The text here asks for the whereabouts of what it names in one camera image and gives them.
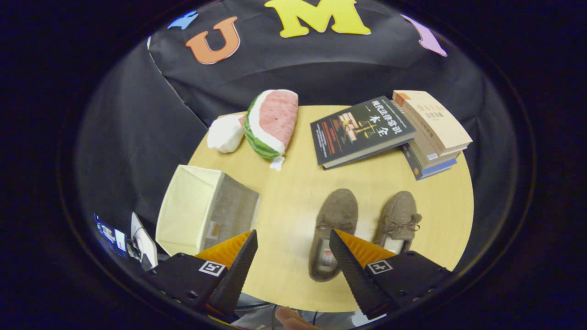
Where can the grey book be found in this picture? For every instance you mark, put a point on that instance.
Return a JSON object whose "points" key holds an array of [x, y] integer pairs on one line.
{"points": [[424, 153]]}

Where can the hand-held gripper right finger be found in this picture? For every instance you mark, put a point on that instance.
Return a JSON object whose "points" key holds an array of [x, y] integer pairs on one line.
{"points": [[355, 279]]}

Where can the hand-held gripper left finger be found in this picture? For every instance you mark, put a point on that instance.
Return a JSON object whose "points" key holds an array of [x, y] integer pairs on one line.
{"points": [[238, 275]]}

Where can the watermelon slice plush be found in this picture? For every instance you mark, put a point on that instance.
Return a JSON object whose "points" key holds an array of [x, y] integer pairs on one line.
{"points": [[275, 119]]}

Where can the beige book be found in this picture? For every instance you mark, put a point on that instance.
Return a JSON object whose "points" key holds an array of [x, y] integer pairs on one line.
{"points": [[433, 121]]}

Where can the dark blue book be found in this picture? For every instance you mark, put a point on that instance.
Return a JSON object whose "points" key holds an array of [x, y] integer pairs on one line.
{"points": [[422, 170]]}

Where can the phone with blue screen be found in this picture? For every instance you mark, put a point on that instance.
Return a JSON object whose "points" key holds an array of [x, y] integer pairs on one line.
{"points": [[110, 234]]}

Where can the brown fuzzy shoe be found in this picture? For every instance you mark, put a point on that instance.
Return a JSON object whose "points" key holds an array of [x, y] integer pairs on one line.
{"points": [[337, 211], [398, 213]]}

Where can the beige fabric storage box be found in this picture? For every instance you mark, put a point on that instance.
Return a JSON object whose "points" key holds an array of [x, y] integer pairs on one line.
{"points": [[188, 206]]}

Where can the white plush toy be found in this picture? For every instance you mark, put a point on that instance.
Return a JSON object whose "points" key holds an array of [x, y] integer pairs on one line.
{"points": [[224, 134]]}

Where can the person's grey clothing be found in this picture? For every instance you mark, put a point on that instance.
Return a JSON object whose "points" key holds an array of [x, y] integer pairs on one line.
{"points": [[254, 306]]}

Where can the black book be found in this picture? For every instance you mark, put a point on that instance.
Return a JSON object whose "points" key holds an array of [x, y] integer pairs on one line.
{"points": [[362, 130]]}

